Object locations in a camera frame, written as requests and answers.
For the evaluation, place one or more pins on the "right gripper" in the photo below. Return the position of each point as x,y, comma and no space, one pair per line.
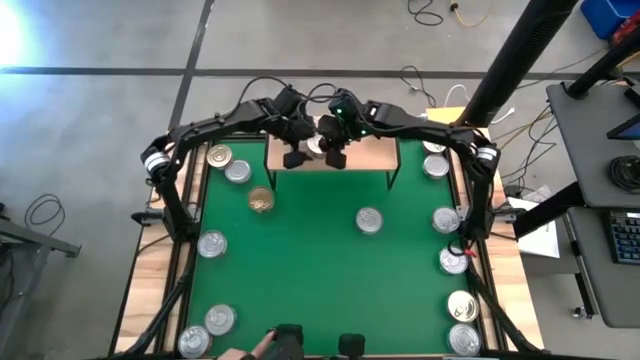
331,129

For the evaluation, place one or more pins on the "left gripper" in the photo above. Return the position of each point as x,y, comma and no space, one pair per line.
300,131

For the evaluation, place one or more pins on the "gold lid seafood can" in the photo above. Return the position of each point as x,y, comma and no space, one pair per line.
219,156

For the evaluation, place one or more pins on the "blue albacore tuna can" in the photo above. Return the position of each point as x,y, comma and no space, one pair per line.
369,220

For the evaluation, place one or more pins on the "pink label seafood can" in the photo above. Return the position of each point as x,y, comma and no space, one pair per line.
446,219

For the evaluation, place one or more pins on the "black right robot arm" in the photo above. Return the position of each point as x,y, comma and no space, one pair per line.
430,129

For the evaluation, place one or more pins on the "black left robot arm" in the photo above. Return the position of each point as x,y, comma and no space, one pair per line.
215,125

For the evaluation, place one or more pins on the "silver lid seafood can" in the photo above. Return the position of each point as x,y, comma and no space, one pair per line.
238,171
194,341
464,339
453,260

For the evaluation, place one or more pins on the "green label seafood can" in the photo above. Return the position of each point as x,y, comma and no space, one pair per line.
261,199

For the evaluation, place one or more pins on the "flat seafood can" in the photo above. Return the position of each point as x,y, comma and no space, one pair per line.
433,146

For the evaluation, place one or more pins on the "white label seafood can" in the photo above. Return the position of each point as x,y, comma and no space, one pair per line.
212,244

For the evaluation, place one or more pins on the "yellow box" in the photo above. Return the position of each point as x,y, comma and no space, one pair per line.
445,115

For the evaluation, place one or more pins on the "green table mat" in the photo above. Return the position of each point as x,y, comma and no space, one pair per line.
325,280

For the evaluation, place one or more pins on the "black clamp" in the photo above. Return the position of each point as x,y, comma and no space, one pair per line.
147,217

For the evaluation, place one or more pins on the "black perforated tower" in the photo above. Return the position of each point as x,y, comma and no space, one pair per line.
520,55

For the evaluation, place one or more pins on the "black handheld device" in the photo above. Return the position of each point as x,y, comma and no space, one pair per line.
287,341

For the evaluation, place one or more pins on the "black rounded device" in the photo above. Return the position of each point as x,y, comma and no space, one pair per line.
351,345

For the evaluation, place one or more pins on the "silver can bottom right upper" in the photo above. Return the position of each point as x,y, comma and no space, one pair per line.
463,306

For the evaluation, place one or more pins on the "person's hand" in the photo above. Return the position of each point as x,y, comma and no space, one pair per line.
250,349

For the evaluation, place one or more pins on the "black diagonal bar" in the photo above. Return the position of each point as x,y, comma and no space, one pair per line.
547,210

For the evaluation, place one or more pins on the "white paper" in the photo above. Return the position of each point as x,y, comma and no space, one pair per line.
539,240

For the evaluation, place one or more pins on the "grey desk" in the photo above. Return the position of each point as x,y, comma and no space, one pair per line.
590,150
605,290

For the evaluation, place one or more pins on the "grey furniture leg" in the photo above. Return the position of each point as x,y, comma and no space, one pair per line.
40,241

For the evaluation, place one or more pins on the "black pole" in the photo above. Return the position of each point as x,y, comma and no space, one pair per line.
607,62

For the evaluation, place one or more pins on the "blue bin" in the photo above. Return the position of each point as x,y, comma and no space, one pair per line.
600,15

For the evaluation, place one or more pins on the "dark tablet screen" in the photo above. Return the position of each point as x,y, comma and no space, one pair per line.
626,129

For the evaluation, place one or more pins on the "black keyboard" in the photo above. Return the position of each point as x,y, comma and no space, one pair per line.
625,237

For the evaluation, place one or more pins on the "red box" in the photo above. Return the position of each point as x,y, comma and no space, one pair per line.
629,30

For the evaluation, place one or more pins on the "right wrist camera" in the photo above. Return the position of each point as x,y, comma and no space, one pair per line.
336,159

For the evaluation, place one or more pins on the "wooden shelf black frame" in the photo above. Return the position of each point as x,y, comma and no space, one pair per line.
370,155

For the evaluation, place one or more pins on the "black table frame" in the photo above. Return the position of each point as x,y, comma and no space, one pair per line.
235,136

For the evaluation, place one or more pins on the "grey bracket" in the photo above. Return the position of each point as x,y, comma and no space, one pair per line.
502,214

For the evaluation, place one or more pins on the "black diagonal frame strut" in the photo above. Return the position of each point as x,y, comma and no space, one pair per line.
500,315
162,312

